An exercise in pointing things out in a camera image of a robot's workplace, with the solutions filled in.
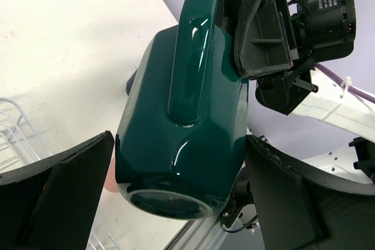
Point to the aluminium front rail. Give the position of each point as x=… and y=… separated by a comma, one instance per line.
x=207, y=234

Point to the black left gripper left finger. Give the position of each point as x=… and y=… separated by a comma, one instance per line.
x=51, y=204

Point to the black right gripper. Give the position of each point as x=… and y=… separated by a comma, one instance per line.
x=279, y=42

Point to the pink plastic tumbler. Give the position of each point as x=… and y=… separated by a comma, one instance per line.
x=110, y=181

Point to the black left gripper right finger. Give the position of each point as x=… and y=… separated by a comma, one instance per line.
x=300, y=206

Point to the dark green ceramic mug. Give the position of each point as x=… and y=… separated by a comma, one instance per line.
x=178, y=156

